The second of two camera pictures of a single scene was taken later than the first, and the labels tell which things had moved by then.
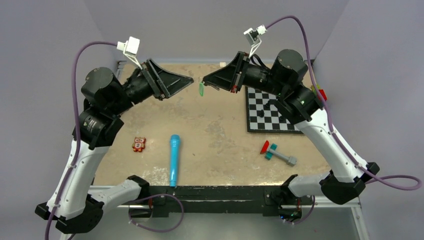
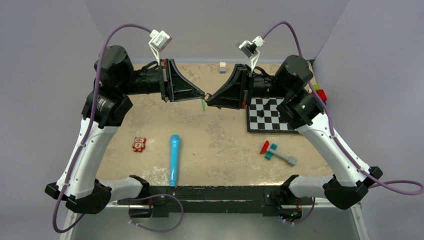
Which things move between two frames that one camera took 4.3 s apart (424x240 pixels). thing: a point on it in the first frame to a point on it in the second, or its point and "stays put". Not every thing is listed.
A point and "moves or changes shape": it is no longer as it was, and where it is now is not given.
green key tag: [201, 88] moves or changes shape
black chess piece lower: [260, 113] stays put
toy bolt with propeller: [269, 150] stays put
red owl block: [138, 144] stays put
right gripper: [229, 78] to [235, 86]
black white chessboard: [264, 115] stays put
